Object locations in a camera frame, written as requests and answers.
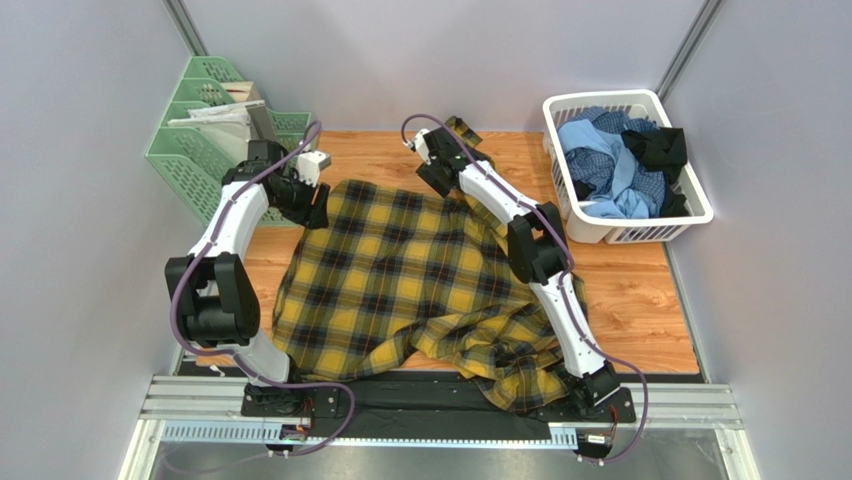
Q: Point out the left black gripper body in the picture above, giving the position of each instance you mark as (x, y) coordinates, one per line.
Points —
(296, 198)

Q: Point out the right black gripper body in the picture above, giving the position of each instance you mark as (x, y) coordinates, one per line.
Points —
(438, 178)

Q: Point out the yellow plaid long sleeve shirt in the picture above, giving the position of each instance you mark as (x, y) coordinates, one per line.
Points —
(396, 273)

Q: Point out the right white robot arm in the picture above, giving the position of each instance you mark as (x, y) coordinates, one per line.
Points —
(537, 254)

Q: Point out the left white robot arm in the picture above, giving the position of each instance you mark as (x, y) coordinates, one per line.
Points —
(214, 307)

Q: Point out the grey folder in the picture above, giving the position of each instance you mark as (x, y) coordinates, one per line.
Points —
(262, 122)

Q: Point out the papers in organizer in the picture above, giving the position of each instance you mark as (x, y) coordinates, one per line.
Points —
(226, 125)

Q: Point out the blue checked shirt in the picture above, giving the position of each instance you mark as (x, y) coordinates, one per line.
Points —
(618, 122)

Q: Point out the light blue shirt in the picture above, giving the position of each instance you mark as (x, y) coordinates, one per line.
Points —
(601, 164)

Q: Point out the black garment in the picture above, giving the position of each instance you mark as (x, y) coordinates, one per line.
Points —
(664, 151)

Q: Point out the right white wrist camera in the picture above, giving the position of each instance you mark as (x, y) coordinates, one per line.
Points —
(418, 145)

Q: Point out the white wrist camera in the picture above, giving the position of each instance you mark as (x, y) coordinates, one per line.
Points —
(418, 145)
(309, 166)

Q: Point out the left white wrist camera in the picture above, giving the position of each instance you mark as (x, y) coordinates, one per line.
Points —
(309, 166)

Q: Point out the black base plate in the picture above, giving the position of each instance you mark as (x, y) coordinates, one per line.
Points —
(426, 405)

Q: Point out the aluminium rail frame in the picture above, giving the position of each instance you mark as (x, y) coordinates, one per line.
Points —
(204, 409)

